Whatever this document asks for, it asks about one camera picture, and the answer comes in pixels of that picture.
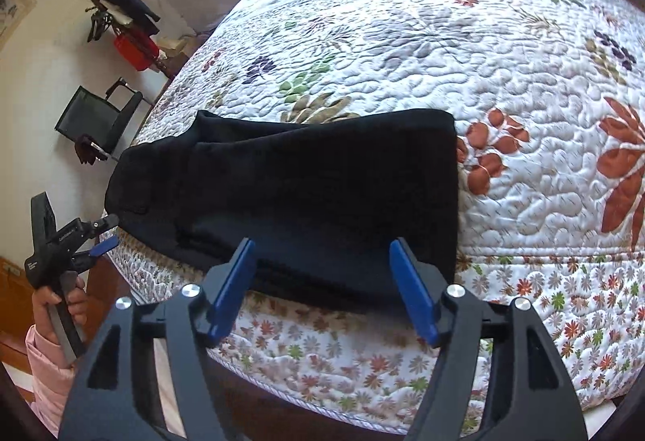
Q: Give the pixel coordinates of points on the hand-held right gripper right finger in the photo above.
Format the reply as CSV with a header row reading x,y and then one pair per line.
x,y
413,292

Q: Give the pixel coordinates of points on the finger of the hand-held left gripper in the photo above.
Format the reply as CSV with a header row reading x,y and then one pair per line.
x,y
103,247
101,223

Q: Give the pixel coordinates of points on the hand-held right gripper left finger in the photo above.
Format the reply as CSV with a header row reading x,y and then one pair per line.
x,y
232,290

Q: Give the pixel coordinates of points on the black pants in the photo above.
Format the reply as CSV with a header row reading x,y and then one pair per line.
x,y
327,179

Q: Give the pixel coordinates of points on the dark brown gloves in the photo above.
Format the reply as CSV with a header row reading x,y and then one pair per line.
x,y
90,149

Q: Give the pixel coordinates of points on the black mesh chair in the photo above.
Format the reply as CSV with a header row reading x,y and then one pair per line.
x,y
90,111

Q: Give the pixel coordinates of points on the red bag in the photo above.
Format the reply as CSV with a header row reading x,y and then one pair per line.
x,y
133,50

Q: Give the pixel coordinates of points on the wooden coat rack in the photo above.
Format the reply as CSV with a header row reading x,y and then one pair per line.
x,y
151,53

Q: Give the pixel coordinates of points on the cardboard box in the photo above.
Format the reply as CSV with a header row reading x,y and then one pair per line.
x,y
174,45

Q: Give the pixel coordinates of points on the black clothes hangers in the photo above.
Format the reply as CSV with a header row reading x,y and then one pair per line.
x,y
98,25

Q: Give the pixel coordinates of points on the dark hanging jacket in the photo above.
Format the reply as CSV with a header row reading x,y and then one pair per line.
x,y
126,0

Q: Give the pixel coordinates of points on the floral quilted bedspread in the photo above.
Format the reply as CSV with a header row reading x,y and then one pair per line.
x,y
403,43

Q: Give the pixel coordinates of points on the framed wall picture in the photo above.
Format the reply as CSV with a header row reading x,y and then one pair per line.
x,y
12,15

